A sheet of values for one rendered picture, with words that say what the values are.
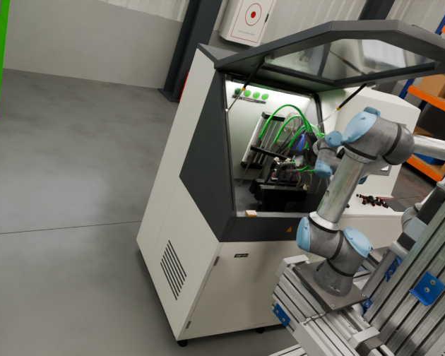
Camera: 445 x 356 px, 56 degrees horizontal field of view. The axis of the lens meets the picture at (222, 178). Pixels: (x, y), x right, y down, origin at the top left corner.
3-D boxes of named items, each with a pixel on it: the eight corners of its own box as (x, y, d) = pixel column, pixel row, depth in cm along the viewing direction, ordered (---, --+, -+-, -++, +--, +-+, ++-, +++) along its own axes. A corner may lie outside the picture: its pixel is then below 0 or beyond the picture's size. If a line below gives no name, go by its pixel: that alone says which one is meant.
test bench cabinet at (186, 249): (171, 349, 236) (218, 242, 201) (143, 275, 278) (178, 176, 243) (270, 332, 273) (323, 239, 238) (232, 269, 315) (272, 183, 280)
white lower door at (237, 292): (182, 337, 232) (223, 244, 202) (181, 333, 234) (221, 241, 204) (273, 323, 267) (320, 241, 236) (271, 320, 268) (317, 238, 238)
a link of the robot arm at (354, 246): (360, 278, 152) (378, 250, 146) (326, 266, 151) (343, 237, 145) (354, 258, 163) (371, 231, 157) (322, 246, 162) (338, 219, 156)
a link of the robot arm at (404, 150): (435, 131, 136) (363, 167, 183) (404, 119, 135) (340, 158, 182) (428, 162, 133) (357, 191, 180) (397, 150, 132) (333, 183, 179)
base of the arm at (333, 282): (356, 292, 161) (369, 273, 157) (332, 300, 152) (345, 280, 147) (329, 265, 171) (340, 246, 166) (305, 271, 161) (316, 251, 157)
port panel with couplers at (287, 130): (273, 152, 254) (293, 107, 240) (270, 150, 256) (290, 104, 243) (289, 155, 261) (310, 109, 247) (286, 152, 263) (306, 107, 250)
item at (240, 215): (225, 242, 203) (237, 216, 196) (222, 236, 206) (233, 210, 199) (318, 239, 236) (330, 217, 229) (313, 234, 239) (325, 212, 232)
